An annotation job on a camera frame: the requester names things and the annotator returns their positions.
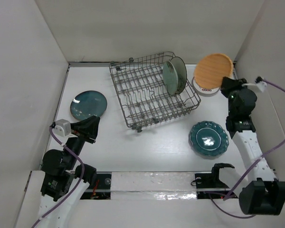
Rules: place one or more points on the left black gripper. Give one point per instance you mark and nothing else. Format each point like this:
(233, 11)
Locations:
(85, 128)

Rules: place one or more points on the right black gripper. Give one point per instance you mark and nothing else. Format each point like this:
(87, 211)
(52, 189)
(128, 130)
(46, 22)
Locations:
(228, 84)

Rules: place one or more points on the dark blue round plate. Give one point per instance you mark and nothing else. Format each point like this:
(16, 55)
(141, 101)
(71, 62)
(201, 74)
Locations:
(87, 104)

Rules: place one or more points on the white plate red characters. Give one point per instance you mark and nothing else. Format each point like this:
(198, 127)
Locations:
(203, 91)

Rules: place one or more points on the orange woven round plate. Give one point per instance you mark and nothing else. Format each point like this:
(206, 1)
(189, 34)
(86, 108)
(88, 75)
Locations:
(211, 70)

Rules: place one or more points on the teal scalloped plate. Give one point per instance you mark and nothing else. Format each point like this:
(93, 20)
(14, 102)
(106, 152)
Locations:
(208, 139)

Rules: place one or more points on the light green floral plate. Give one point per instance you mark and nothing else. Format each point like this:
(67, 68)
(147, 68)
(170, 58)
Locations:
(170, 77)

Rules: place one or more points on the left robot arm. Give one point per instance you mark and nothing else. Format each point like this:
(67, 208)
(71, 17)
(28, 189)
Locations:
(66, 176)

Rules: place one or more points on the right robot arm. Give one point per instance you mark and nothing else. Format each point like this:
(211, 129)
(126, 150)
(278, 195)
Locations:
(258, 190)

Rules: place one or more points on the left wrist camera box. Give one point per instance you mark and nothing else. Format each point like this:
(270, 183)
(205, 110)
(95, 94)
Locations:
(62, 128)

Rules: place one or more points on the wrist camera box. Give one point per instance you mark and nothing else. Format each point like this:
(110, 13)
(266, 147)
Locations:
(259, 86)
(62, 128)

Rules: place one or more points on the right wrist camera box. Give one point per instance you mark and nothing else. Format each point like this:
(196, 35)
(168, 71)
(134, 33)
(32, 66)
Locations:
(259, 86)

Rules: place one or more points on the white foam front rail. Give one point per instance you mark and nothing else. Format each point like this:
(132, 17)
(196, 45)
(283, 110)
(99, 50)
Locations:
(152, 186)

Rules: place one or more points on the grey wire dish rack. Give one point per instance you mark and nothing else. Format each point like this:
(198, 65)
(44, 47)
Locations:
(142, 95)

